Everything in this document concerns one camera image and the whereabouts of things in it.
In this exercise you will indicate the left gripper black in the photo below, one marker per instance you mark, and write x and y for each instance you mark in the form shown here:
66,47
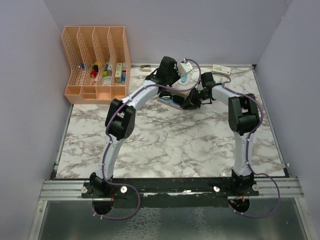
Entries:
177,76

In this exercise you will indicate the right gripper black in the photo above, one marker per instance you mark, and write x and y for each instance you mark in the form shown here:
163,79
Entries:
190,98

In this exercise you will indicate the black sunglasses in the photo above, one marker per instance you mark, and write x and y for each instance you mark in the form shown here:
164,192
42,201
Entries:
164,95

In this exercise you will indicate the pink glasses case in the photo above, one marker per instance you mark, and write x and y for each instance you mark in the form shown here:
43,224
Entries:
174,106

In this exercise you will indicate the light blue cleaning cloth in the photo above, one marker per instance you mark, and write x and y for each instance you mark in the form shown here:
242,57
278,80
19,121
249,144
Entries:
168,102

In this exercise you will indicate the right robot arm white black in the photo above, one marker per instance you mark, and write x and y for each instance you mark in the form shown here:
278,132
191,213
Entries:
243,120

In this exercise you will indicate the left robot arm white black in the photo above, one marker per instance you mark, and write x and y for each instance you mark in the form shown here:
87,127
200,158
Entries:
121,116

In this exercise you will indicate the blue white packaged item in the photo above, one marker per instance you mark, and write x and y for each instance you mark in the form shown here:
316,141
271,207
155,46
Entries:
184,80

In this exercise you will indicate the small white green box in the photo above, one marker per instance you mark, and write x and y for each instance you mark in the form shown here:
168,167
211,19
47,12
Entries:
221,70

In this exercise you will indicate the green white box in organizer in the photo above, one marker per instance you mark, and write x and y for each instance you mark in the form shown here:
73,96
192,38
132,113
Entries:
118,73

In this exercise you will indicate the peach desk file organizer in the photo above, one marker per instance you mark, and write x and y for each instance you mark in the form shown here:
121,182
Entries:
100,63

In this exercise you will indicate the red black small bottle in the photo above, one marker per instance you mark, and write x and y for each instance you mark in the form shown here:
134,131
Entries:
94,72

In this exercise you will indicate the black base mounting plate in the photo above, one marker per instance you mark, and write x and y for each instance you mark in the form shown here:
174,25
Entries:
166,192

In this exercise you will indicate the aluminium rail frame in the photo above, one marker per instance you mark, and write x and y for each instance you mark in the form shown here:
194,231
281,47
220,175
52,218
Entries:
61,190

